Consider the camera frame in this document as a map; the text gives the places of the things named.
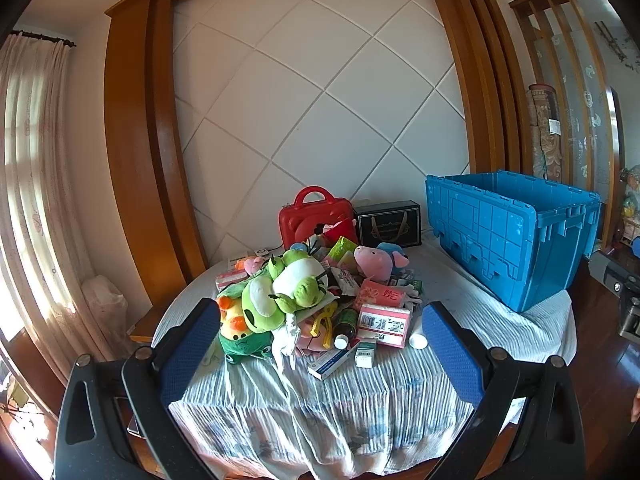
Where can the small pink plush toy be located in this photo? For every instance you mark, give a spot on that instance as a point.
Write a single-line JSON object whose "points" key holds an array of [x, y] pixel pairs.
{"points": [[252, 263]]}

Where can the pink flower tissue pack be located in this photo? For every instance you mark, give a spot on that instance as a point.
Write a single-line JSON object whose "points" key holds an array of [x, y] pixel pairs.
{"points": [[380, 294]]}

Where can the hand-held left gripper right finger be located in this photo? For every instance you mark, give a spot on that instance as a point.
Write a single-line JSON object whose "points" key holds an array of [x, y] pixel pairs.
{"points": [[450, 355]]}

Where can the dark curtain rod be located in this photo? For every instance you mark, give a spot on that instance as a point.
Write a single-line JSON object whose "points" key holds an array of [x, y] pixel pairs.
{"points": [[45, 36]]}

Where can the blue plastic crate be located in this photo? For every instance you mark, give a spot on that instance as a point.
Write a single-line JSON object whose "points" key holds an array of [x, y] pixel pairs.
{"points": [[480, 230]]}

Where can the wooden slat divider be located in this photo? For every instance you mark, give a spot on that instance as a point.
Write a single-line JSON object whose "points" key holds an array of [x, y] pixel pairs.
{"points": [[567, 85]]}

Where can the pink pig plush blue body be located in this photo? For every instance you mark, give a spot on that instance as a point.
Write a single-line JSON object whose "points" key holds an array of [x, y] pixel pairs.
{"points": [[372, 260]]}

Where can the colourful shelf ornaments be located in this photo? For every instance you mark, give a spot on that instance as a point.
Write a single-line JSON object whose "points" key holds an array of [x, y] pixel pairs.
{"points": [[631, 210]]}

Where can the small light blue plastic paddle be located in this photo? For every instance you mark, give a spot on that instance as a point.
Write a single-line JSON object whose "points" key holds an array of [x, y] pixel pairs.
{"points": [[299, 247]]}

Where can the yellow plastic toy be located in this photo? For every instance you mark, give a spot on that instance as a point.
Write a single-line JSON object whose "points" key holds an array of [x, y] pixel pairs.
{"points": [[322, 327]]}

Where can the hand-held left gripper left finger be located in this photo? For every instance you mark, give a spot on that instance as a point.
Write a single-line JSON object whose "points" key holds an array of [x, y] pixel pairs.
{"points": [[192, 350]]}

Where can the sheer white curtain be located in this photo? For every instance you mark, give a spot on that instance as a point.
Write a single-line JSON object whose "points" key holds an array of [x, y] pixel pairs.
{"points": [[45, 185]]}

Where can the red plush toy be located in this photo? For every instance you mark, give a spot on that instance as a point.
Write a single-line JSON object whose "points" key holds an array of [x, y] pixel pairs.
{"points": [[342, 230]]}

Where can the small green white box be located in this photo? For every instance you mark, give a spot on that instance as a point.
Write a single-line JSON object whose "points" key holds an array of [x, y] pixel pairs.
{"points": [[365, 357]]}

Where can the red plastic toy case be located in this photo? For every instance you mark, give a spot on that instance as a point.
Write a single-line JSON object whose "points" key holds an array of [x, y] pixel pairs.
{"points": [[300, 225]]}

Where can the green frog plush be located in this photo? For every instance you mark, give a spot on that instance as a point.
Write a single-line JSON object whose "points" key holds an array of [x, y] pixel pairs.
{"points": [[295, 280]]}

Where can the white wet wipes pack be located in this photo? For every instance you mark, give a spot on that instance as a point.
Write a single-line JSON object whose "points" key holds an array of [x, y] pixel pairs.
{"points": [[345, 280]]}

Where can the pink striped tissue pack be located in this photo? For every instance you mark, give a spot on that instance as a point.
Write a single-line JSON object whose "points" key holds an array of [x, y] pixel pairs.
{"points": [[230, 279]]}

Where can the patterned rolled carpet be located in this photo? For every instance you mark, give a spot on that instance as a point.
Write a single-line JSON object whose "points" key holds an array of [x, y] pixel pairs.
{"points": [[545, 150]]}

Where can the black gift box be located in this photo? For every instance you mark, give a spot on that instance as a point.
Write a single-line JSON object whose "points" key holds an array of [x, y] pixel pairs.
{"points": [[387, 225]]}

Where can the white plastic bag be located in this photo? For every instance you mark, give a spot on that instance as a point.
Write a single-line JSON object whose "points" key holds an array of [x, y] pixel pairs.
{"points": [[102, 310]]}

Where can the small white bottle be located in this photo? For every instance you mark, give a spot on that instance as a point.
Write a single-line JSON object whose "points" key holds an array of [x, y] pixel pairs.
{"points": [[419, 340]]}

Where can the crumpled white cloth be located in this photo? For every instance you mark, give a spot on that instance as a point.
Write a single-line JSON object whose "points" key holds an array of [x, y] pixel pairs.
{"points": [[286, 340]]}

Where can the pink and white tissue pack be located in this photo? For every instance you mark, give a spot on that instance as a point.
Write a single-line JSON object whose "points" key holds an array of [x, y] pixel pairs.
{"points": [[385, 325]]}

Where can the yellow and green plush toy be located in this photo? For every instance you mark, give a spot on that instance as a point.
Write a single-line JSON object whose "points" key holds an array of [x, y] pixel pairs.
{"points": [[235, 330]]}

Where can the long white toothpaste box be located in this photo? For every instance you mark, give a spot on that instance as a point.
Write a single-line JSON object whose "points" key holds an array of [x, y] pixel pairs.
{"points": [[332, 360]]}

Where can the brown bottle with white cap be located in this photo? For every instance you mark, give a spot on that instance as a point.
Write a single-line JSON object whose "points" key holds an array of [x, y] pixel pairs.
{"points": [[346, 327]]}

